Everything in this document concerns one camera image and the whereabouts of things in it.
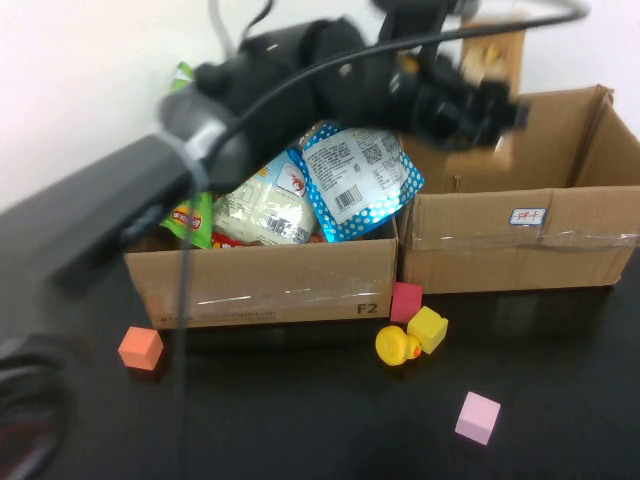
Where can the magenta foam cube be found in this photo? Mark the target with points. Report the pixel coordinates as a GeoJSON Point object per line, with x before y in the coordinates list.
{"type": "Point", "coordinates": [404, 302]}

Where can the blue Vikar shrimp chips bag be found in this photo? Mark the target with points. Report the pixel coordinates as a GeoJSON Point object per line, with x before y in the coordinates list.
{"type": "Point", "coordinates": [360, 180]}

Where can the yellow rubber duck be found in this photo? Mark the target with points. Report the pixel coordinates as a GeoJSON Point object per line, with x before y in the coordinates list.
{"type": "Point", "coordinates": [392, 345]}

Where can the white blue snack bag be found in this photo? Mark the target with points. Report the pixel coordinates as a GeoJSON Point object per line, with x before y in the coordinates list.
{"type": "Point", "coordinates": [265, 210]}

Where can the light pink foam cube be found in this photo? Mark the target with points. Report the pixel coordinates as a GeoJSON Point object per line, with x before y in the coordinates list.
{"type": "Point", "coordinates": [477, 417]}

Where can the orange foam cube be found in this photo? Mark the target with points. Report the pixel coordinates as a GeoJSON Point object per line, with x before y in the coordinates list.
{"type": "Point", "coordinates": [141, 349]}

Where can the cardboard box with white label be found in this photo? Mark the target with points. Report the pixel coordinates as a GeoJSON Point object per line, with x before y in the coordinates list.
{"type": "Point", "coordinates": [475, 250]}

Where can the brown chocolate bar wrapper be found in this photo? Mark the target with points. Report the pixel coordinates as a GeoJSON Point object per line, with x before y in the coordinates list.
{"type": "Point", "coordinates": [492, 55]}

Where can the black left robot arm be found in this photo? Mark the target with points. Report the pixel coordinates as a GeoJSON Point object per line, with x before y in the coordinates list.
{"type": "Point", "coordinates": [225, 125]}

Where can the cardboard box marked F2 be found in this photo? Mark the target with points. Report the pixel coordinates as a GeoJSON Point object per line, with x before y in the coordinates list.
{"type": "Point", "coordinates": [275, 285]}

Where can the green Lay's chips bag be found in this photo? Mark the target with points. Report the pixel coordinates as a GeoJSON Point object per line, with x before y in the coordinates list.
{"type": "Point", "coordinates": [192, 220]}

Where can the yellow foam cube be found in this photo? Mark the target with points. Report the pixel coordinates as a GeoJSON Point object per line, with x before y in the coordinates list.
{"type": "Point", "coordinates": [427, 330]}

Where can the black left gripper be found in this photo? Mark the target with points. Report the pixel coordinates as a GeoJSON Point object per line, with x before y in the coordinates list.
{"type": "Point", "coordinates": [440, 105]}

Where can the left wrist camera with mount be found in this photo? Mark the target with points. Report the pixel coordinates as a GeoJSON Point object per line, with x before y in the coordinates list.
{"type": "Point", "coordinates": [420, 17]}

